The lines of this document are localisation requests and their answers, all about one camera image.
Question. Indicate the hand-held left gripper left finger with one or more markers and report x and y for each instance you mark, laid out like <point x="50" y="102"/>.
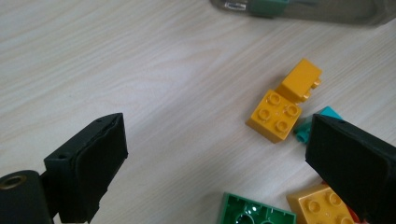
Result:
<point x="93" y="161"/>

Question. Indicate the clear brown storage box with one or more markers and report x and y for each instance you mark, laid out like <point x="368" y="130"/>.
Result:
<point x="342" y="15"/>

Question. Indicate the teal toy brick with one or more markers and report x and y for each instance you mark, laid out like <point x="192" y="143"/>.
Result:
<point x="267" y="7"/>

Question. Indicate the light blue toy brick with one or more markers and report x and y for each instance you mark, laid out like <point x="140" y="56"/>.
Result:
<point x="303" y="130"/>

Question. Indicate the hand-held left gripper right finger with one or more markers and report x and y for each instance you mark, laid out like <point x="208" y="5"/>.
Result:
<point x="358" y="168"/>

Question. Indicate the green toy brick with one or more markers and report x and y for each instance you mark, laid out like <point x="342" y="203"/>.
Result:
<point x="236" y="205"/>

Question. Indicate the red toy brick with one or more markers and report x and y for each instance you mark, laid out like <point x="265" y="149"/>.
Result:
<point x="354" y="216"/>

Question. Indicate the orange toy brick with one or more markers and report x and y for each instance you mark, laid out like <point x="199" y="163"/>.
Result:
<point x="274" y="116"/>
<point x="317" y="205"/>
<point x="300" y="79"/>

